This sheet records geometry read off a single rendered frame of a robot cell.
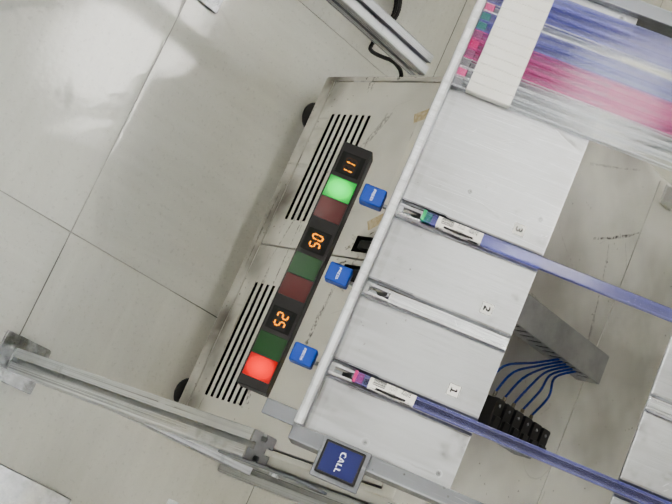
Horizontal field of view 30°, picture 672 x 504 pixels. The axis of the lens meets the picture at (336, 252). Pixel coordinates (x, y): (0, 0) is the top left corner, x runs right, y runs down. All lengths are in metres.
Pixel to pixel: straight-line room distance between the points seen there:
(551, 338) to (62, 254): 0.81
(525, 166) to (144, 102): 0.82
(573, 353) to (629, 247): 0.25
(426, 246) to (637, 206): 0.66
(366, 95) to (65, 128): 0.54
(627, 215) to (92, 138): 0.90
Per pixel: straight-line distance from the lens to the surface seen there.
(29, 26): 2.09
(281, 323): 1.56
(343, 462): 1.48
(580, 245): 2.04
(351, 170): 1.61
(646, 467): 1.56
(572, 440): 2.10
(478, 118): 1.63
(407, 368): 1.54
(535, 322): 1.90
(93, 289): 2.17
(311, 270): 1.58
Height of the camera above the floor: 1.85
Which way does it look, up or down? 48 degrees down
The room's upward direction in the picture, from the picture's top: 99 degrees clockwise
